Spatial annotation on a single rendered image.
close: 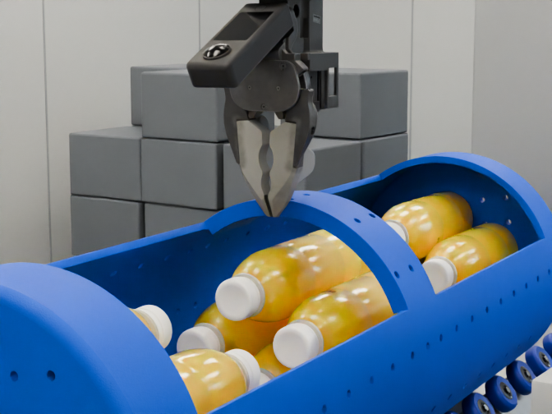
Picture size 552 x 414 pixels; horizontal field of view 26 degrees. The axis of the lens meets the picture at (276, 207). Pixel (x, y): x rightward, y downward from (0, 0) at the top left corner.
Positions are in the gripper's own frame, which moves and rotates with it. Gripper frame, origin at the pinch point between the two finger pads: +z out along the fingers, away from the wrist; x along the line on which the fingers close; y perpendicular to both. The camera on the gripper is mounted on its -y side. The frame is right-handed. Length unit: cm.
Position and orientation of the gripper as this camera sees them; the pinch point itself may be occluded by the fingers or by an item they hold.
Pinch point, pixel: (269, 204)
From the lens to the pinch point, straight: 110.3
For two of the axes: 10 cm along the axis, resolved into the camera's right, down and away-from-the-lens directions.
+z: 0.0, 9.9, 1.6
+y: 5.0, -1.4, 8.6
